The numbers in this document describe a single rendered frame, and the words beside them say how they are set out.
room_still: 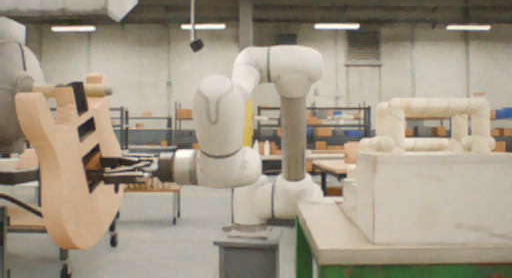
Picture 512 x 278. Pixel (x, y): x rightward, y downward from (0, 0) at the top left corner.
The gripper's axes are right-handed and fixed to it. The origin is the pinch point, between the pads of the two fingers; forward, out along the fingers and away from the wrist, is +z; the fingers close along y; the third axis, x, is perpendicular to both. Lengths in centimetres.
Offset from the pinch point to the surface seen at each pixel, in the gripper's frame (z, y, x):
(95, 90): -1.4, 3.0, 19.2
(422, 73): -588, 1104, -158
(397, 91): -501, 1084, -215
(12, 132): 18.8, -1.3, 10.0
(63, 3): -1.0, -4.7, 39.1
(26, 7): 6.9, -4.9, 38.5
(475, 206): -82, -23, 2
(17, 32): 22.9, 14.3, 32.8
